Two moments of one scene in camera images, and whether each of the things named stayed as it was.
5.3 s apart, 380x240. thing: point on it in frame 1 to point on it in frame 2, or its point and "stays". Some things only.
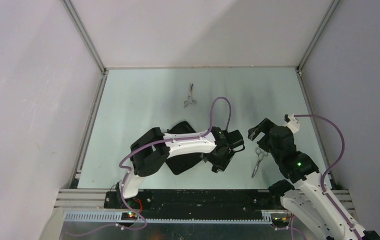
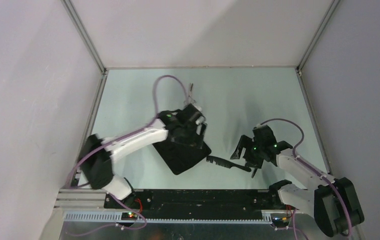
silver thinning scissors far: (190, 99) stays
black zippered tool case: (177, 164) stays
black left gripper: (221, 163) to (195, 139)
